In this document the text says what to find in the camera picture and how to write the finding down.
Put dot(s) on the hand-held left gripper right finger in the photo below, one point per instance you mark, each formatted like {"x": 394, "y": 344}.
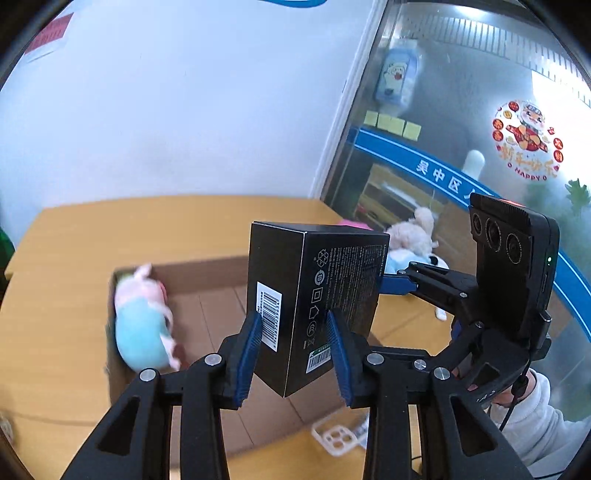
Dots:
{"x": 339, "y": 357}

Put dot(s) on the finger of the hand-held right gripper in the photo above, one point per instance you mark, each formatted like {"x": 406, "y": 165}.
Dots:
{"x": 397, "y": 284}

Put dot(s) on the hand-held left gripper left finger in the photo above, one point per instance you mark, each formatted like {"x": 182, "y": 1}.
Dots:
{"x": 249, "y": 355}

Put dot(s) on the cardboard box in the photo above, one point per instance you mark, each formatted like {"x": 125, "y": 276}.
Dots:
{"x": 207, "y": 314}

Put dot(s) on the black product box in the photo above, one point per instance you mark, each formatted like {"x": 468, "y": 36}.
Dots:
{"x": 323, "y": 277}

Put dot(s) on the white folding phone stand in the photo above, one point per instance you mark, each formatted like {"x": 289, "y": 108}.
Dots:
{"x": 337, "y": 436}

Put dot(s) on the light blue plush toy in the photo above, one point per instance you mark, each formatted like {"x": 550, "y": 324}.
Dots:
{"x": 397, "y": 261}

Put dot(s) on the white plush toy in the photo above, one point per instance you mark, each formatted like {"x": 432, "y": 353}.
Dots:
{"x": 441, "y": 264}

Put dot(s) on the small white object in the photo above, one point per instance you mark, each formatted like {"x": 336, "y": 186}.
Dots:
{"x": 441, "y": 311}

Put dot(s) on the cream plush toy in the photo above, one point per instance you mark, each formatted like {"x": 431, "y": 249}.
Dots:
{"x": 411, "y": 233}

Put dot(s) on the green leafy plant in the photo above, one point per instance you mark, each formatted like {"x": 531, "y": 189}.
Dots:
{"x": 579, "y": 196}

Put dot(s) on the blue and pink plush cow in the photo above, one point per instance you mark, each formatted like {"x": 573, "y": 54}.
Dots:
{"x": 138, "y": 332}

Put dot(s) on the white rounded object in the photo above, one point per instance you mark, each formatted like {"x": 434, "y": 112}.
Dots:
{"x": 474, "y": 164}

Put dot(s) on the blue glass band sticker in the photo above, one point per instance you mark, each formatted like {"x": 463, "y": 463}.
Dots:
{"x": 415, "y": 164}

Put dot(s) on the festive cartoon window sticker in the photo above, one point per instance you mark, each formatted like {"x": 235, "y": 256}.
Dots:
{"x": 528, "y": 134}

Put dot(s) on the yellow sticky note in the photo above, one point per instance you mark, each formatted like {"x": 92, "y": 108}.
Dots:
{"x": 371, "y": 118}
{"x": 398, "y": 125}
{"x": 412, "y": 129}
{"x": 385, "y": 122}

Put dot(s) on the blue cartoon poster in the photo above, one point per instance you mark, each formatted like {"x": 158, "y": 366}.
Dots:
{"x": 397, "y": 74}

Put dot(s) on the green covered surface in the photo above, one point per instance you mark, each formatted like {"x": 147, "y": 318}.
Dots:
{"x": 4, "y": 244}

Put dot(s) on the grey glass partition frame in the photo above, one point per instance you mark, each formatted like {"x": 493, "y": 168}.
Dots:
{"x": 351, "y": 106}

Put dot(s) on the red paper wall notice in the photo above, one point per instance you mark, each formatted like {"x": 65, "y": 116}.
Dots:
{"x": 48, "y": 39}

